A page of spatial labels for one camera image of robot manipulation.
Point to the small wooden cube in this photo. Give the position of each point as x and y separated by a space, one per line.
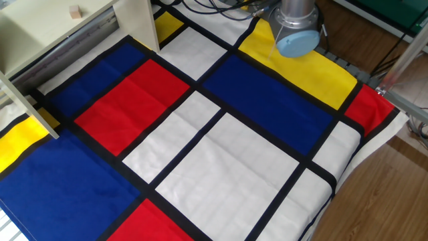
75 12

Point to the silver UR5 robot arm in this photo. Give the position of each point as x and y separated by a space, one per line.
294 23

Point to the cream wooden shelf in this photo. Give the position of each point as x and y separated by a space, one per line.
40 30

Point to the Mondrian pattern cloth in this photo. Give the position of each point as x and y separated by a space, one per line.
227 167

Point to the yellow plastic item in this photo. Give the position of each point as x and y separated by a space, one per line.
244 7

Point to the aluminium profile rail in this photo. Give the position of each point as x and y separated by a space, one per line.
67 50

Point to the aluminium frame bar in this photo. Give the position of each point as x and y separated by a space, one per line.
401 63

